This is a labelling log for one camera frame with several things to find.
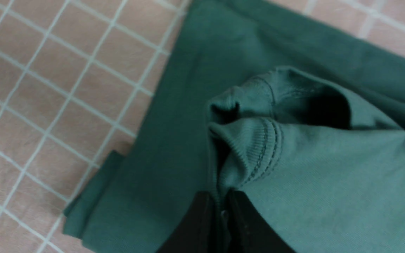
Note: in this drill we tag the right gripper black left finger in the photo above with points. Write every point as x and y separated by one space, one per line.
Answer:
196 231

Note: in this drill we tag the green long-sleeved shirt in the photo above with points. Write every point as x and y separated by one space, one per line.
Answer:
306 120

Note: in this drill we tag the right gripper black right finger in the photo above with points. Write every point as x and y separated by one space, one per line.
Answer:
248 230

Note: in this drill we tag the pink checkered tablecloth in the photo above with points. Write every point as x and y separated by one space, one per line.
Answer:
77 78

